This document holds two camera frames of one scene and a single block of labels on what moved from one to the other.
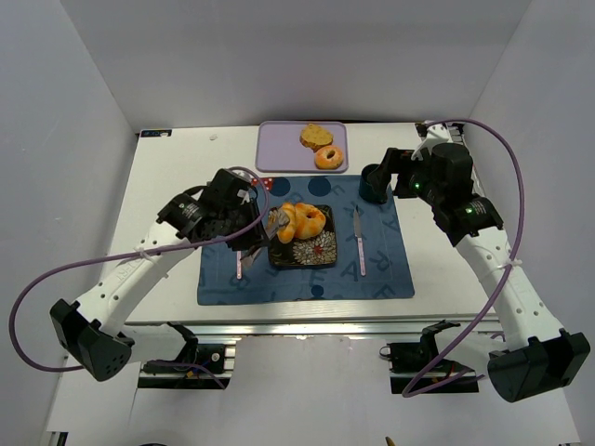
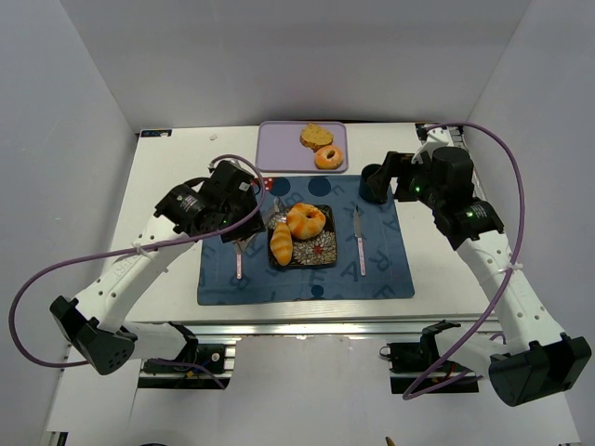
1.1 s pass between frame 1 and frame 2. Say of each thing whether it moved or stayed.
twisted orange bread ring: stayed
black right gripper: stayed
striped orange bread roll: moved
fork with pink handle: stayed
